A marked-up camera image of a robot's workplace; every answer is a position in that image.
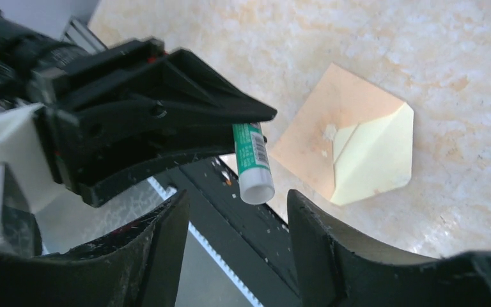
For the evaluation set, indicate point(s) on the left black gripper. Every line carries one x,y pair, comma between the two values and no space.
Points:
97,109

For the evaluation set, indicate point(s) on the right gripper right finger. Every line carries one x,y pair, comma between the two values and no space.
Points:
337,265

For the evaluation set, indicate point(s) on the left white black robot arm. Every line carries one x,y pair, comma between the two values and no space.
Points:
24,51

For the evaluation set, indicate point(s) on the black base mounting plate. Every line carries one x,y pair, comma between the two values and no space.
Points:
252,239

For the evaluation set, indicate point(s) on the green white glue stick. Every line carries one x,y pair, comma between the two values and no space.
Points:
254,174

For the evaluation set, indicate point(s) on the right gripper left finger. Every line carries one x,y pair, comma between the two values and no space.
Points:
138,264

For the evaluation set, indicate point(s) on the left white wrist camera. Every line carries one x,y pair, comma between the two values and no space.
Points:
26,182

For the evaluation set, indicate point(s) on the cream letter paper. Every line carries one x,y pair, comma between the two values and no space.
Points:
373,157

